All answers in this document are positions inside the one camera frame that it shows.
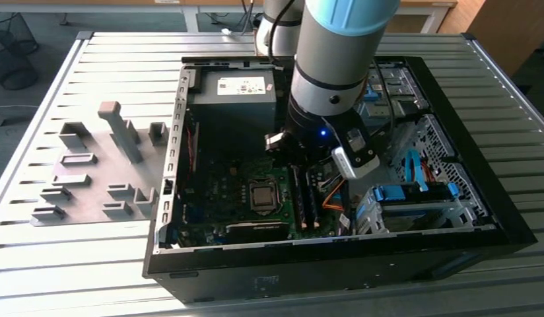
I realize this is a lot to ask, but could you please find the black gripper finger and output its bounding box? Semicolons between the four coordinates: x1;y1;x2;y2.
263;131;299;157

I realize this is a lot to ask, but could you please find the metal socket cover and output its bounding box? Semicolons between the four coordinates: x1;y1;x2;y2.
247;178;281;215

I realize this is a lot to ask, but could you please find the grey power supply unit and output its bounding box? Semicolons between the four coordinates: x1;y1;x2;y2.
187;69;279;158

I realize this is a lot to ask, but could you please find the silver CPU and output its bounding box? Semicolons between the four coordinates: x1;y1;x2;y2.
252;188;276;205

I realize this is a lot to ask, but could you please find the tall grey drive cage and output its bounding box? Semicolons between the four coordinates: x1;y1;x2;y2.
353;65;431;139

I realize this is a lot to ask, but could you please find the green motherboard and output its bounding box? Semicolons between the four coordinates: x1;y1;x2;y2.
177;153;343;247

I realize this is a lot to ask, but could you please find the black graphics card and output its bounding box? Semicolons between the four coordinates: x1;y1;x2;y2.
224;220;292;244

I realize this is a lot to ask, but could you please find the blue carrier with black disk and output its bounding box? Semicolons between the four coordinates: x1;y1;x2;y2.
372;181;459;204

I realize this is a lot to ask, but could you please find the low grey disk bay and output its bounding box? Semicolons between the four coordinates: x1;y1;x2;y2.
353;190;480;235

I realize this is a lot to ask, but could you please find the black PC case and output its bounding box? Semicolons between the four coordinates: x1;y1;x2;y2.
141;55;539;304

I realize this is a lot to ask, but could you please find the grey parts rack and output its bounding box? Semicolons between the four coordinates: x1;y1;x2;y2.
29;100;175;228

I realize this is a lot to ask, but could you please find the brown wooden cabinet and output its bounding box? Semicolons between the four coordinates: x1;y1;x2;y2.
436;0;544;77

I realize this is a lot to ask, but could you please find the black mesh wastebasket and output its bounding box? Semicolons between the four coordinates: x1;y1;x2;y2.
0;12;40;90

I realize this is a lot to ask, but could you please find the black camera bracket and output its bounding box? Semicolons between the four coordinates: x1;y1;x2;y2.
320;110;375;166

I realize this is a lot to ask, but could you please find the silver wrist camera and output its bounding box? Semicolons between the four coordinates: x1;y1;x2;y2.
332;130;381;181

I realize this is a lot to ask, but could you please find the red and black twisted wire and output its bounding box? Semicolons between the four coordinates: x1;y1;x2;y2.
187;123;199;174

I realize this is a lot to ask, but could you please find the orange flat wire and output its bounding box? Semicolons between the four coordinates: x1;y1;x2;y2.
323;183;345;211

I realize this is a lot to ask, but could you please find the blue flat wire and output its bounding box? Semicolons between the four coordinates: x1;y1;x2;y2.
405;149;429;192

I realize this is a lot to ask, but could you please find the black camera cable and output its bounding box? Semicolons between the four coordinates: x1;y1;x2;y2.
267;0;299;69

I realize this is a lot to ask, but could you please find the black cable with white plug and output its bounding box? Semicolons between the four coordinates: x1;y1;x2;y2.
221;0;255;36

